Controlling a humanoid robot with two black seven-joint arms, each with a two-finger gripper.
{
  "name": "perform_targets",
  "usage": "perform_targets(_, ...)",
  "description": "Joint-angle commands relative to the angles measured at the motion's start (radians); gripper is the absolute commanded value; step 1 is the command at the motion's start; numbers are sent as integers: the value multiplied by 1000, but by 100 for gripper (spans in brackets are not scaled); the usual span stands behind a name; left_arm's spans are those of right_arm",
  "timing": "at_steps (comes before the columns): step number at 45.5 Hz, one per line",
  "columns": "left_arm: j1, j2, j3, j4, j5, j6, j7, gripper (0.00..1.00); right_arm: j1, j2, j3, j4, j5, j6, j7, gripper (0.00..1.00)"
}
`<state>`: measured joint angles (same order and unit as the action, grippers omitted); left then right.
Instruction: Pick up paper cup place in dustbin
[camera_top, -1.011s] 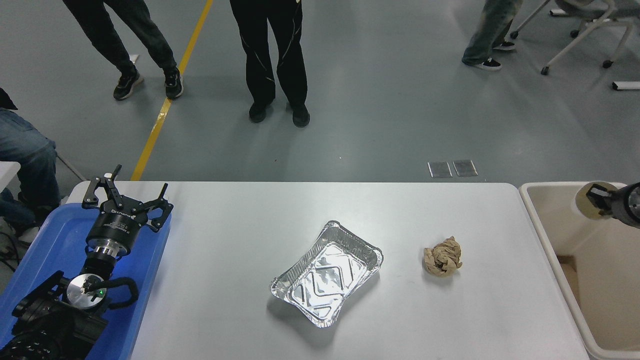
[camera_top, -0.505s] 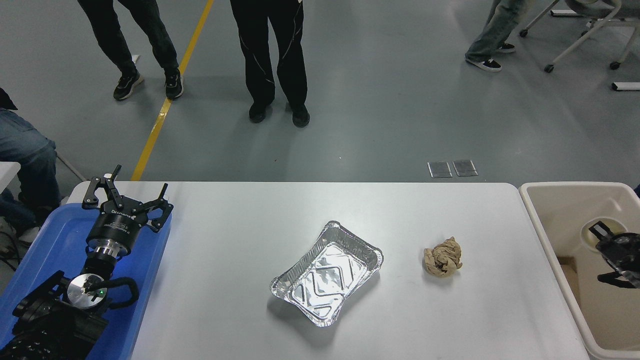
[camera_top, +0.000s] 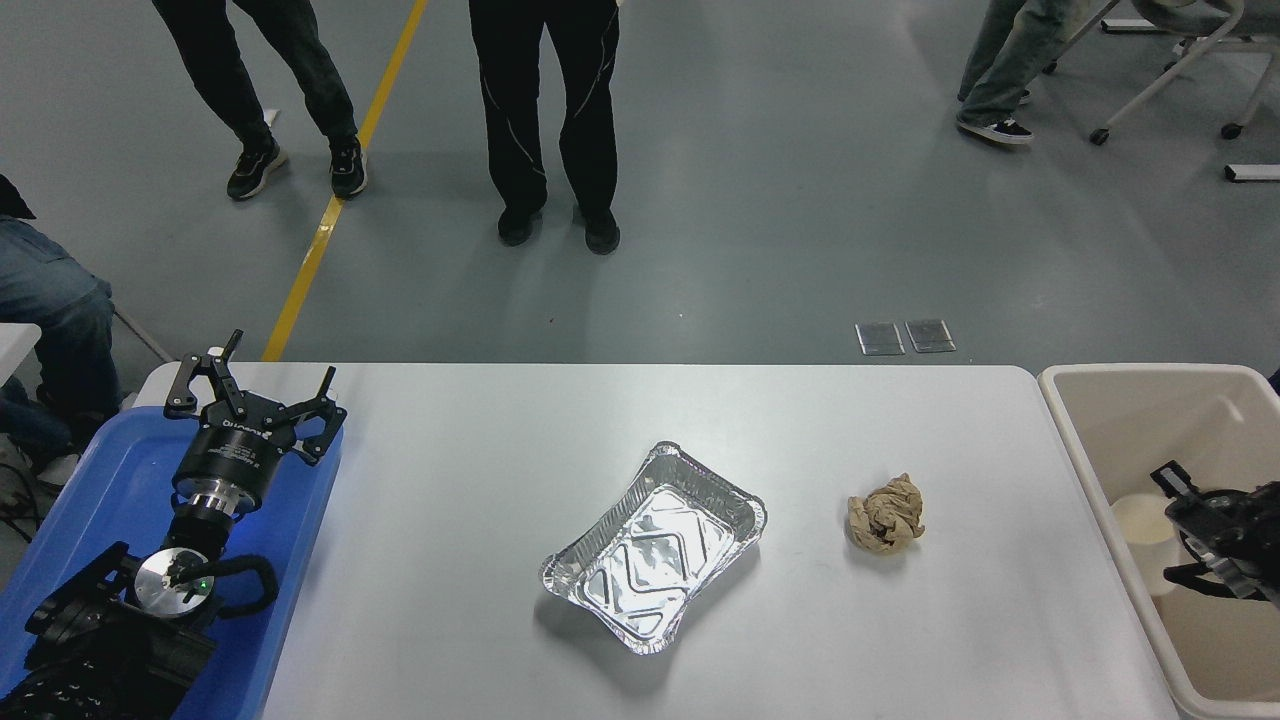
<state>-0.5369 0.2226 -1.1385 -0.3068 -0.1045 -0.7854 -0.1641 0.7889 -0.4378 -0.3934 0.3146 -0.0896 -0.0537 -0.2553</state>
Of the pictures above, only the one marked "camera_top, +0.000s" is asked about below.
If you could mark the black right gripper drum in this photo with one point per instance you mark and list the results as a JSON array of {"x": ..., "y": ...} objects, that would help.
[{"x": 1245, "y": 525}]

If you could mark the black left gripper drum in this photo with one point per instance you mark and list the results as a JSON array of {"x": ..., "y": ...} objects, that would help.
[{"x": 235, "y": 455}]

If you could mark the white paper cup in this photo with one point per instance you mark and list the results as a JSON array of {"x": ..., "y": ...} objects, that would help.
[{"x": 1140, "y": 525}]

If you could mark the grey metal bar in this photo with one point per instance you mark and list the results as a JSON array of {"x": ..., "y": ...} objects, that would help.
[{"x": 140, "y": 332}]

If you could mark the large pale plastic bin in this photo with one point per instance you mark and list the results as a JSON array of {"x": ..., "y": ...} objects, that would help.
[{"x": 1120, "y": 420}]

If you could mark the blue plastic tray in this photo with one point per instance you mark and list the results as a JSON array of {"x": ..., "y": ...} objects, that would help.
[{"x": 100, "y": 480}]

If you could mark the seated person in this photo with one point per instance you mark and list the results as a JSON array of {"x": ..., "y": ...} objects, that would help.
[{"x": 55, "y": 300}]

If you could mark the small white side table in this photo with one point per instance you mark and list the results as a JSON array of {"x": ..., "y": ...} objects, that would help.
[{"x": 15, "y": 350}]

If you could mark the metal floor plate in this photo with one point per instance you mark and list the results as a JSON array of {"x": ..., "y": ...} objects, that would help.
[
  {"x": 880, "y": 338},
  {"x": 930, "y": 336}
]

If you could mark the crumpled tan paper ball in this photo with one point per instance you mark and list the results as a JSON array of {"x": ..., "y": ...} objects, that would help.
[{"x": 885, "y": 515}]

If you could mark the standing person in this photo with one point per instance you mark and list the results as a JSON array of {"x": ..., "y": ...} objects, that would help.
[
  {"x": 540, "y": 100},
  {"x": 215, "y": 70}
]

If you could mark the white bar on floor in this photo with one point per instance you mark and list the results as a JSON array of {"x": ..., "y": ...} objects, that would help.
[{"x": 1252, "y": 173}]

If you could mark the rectangular foil tray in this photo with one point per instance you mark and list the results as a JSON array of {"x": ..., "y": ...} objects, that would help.
[{"x": 655, "y": 550}]

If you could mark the grey wheeled office chair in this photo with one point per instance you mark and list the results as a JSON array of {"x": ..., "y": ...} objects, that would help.
[{"x": 1200, "y": 30}]

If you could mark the person by office chair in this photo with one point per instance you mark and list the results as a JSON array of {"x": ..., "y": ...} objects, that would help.
[{"x": 1010, "y": 60}]

